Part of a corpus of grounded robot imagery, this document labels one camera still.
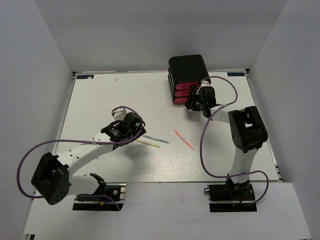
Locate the left blue table label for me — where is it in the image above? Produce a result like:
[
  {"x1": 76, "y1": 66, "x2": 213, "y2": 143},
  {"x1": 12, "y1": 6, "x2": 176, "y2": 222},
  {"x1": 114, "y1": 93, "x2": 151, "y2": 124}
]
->
[{"x1": 76, "y1": 74, "x2": 94, "y2": 80}]

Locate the blue table label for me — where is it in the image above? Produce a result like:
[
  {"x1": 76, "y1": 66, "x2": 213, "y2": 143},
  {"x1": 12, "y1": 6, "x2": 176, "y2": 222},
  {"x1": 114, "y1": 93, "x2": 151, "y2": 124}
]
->
[
  {"x1": 76, "y1": 74, "x2": 94, "y2": 80},
  {"x1": 227, "y1": 72, "x2": 245, "y2": 77}
]

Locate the right blue table label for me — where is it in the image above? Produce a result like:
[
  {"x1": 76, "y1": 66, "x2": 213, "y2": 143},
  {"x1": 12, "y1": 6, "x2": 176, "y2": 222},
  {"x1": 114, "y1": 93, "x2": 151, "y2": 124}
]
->
[{"x1": 227, "y1": 72, "x2": 245, "y2": 77}]

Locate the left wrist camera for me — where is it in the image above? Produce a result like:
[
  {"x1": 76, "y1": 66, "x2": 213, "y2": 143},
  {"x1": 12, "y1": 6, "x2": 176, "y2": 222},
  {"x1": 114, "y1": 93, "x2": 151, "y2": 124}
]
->
[{"x1": 111, "y1": 106, "x2": 127, "y2": 121}]

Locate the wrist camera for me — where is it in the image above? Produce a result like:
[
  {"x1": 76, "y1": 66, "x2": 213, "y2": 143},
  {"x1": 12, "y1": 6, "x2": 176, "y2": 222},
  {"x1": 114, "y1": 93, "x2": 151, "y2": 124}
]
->
[
  {"x1": 111, "y1": 106, "x2": 127, "y2": 121},
  {"x1": 199, "y1": 79, "x2": 211, "y2": 88}
]

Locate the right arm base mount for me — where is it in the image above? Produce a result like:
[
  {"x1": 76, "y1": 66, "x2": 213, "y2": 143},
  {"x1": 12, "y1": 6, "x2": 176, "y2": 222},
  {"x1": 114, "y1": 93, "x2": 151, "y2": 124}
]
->
[{"x1": 203, "y1": 184, "x2": 257, "y2": 213}]

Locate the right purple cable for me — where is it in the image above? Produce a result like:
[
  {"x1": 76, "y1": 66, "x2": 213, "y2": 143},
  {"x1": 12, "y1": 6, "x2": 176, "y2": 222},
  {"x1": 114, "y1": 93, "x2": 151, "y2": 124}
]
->
[{"x1": 199, "y1": 76, "x2": 269, "y2": 206}]

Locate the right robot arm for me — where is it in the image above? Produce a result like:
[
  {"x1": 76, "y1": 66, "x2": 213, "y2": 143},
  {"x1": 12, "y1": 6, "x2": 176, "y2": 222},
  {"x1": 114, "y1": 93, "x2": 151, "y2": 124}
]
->
[{"x1": 184, "y1": 86, "x2": 268, "y2": 200}]

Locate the orange pink pen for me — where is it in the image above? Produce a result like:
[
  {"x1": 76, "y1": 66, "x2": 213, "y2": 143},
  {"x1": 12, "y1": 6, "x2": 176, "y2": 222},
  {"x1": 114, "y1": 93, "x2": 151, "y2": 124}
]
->
[{"x1": 173, "y1": 129, "x2": 194, "y2": 150}]

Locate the black pink drawer organizer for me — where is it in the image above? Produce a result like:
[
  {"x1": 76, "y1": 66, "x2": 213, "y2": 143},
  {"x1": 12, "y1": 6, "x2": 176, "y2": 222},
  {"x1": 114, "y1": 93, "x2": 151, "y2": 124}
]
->
[{"x1": 167, "y1": 54, "x2": 209, "y2": 105}]

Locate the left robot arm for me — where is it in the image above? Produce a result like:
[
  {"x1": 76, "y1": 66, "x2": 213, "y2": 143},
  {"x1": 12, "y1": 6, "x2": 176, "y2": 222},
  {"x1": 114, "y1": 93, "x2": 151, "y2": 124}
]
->
[{"x1": 31, "y1": 112, "x2": 146, "y2": 205}]

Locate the yellow blue pen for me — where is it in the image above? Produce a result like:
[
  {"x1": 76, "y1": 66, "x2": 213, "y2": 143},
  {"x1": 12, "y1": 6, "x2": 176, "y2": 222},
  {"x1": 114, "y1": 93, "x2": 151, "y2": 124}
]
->
[{"x1": 135, "y1": 135, "x2": 170, "y2": 148}]

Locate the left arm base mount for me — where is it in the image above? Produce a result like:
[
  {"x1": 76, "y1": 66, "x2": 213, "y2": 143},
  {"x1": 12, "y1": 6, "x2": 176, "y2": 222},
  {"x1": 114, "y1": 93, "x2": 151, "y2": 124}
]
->
[{"x1": 72, "y1": 183, "x2": 127, "y2": 212}]

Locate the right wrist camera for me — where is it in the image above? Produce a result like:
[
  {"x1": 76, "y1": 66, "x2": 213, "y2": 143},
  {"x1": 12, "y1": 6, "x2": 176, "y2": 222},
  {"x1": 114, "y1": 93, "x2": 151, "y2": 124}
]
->
[{"x1": 199, "y1": 79, "x2": 211, "y2": 88}]

